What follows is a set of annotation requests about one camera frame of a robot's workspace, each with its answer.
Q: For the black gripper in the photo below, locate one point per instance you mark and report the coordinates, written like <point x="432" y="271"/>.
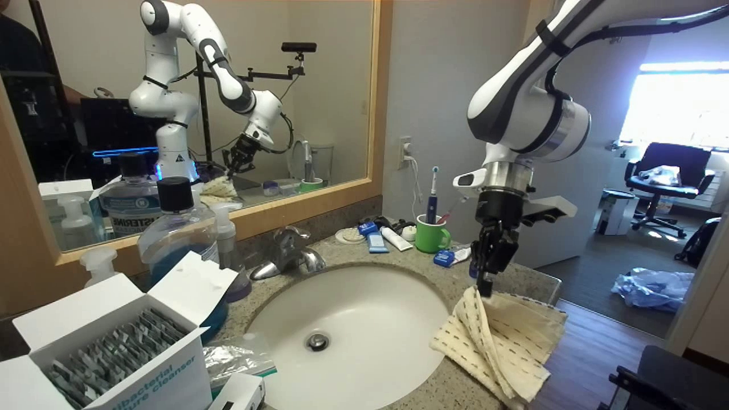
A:
<point x="502" y="218"/>

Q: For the cream towel with brown dashes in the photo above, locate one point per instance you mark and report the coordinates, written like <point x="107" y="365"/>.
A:
<point x="493" y="350"/>

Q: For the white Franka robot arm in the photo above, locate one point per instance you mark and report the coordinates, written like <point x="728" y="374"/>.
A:
<point x="531" y="114"/>

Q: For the small blue and white tube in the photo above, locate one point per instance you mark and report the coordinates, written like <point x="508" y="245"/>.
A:
<point x="449" y="255"/>

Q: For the green mug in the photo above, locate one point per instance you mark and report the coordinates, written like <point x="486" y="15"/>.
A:
<point x="432" y="237"/>

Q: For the white door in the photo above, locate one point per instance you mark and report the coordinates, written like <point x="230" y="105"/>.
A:
<point x="576" y="246"/>

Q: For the blue electric toothbrush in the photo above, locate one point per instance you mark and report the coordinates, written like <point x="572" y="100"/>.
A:
<point x="433" y="201"/>

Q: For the small white round container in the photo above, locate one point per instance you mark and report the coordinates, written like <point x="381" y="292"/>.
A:
<point x="408" y="232"/>

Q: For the white toothpaste tube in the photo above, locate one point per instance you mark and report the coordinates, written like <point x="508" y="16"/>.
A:
<point x="394" y="237"/>

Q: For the flat blue packet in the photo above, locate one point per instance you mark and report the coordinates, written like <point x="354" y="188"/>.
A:
<point x="377" y="243"/>

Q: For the small blue box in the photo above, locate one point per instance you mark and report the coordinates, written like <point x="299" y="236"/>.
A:
<point x="368" y="227"/>

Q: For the white storage box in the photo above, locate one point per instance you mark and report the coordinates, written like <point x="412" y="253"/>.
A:
<point x="615" y="212"/>

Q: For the white oval sink basin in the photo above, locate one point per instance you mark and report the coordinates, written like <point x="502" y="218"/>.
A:
<point x="364" y="320"/>

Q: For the round white soap dish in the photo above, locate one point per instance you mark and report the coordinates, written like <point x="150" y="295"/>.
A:
<point x="350" y="236"/>

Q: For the crumpled blue cloth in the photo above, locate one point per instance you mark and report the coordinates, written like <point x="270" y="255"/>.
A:
<point x="653" y="289"/>

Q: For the black office chair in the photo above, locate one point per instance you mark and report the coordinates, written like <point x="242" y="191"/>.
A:
<point x="667" y="179"/>

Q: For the chrome faucet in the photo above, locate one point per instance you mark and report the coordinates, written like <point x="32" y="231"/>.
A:
<point x="293" y="252"/>

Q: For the black bag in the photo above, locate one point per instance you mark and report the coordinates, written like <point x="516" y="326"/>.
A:
<point x="697" y="243"/>

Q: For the small clear pump bottle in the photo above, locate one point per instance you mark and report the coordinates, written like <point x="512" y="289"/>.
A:
<point x="227" y="236"/>

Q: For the clear plastic wrapper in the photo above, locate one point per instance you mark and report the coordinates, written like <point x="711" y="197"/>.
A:
<point x="230" y="357"/>

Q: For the dark blue bowl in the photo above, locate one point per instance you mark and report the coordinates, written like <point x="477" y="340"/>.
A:
<point x="217" y="320"/>

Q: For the small white box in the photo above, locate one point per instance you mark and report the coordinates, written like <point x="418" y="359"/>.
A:
<point x="239" y="392"/>

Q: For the mouthwash bottle with black cap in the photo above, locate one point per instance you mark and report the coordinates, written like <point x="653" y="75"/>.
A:
<point x="178" y="231"/>

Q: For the open white cardboard box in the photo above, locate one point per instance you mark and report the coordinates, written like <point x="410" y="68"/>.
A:
<point x="122" y="357"/>

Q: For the translucent white bottle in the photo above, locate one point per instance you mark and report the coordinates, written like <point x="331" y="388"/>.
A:
<point x="100" y="262"/>

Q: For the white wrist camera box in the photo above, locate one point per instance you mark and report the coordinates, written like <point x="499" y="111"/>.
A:
<point x="549" y="211"/>

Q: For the wall outlet with charger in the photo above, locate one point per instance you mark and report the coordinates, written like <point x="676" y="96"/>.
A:
<point x="408" y="156"/>

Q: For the wood framed wall mirror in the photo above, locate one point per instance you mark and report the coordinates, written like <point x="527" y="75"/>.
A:
<point x="320" y="201"/>

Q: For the black chair frame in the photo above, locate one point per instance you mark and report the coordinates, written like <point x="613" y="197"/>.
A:
<point x="667" y="379"/>

